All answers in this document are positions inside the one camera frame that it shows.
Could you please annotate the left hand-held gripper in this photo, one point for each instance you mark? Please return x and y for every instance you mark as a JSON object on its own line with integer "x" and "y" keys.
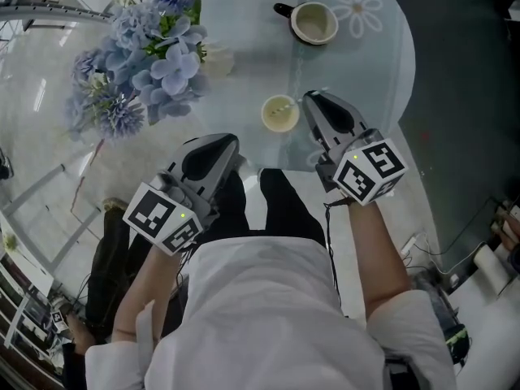
{"x": 162, "y": 213}

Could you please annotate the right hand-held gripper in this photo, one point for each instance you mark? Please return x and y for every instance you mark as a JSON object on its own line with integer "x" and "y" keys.
{"x": 369, "y": 173}

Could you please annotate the yellow cup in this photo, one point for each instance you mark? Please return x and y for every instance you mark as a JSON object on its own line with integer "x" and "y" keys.
{"x": 280, "y": 116}

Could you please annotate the person's left forearm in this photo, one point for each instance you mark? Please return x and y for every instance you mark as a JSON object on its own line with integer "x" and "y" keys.
{"x": 138, "y": 299}

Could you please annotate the person's right forearm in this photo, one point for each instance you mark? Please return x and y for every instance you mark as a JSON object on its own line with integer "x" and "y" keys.
{"x": 378, "y": 258}

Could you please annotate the round glass table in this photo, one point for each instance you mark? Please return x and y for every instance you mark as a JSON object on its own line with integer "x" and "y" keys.
{"x": 357, "y": 67}

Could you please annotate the person's black trousers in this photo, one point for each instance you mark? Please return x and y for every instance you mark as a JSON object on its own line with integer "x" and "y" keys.
{"x": 284, "y": 205}

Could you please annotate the black mug with cream inside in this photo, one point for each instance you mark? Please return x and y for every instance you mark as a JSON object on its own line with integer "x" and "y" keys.
{"x": 315, "y": 22}

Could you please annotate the white vase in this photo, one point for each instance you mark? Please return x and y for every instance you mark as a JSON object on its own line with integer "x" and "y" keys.
{"x": 219, "y": 61}

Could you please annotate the blue hydrangea bouquet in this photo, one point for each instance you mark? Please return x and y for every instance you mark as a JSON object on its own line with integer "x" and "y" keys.
{"x": 138, "y": 67}

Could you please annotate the white power strip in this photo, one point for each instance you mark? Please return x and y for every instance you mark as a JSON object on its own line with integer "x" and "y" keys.
{"x": 409, "y": 247}

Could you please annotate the person's white shirt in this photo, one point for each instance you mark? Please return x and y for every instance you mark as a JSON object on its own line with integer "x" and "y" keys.
{"x": 264, "y": 319}

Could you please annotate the white metal rack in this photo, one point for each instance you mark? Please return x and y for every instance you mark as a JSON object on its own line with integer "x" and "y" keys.
{"x": 53, "y": 11}

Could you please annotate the small green plant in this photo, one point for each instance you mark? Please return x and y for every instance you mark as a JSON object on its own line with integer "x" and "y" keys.
{"x": 9, "y": 242}

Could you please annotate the white paper roll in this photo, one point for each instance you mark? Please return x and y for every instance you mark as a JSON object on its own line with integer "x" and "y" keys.
{"x": 491, "y": 267}

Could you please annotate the white frame table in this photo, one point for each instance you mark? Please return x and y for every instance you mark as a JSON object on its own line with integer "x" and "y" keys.
{"x": 36, "y": 217}

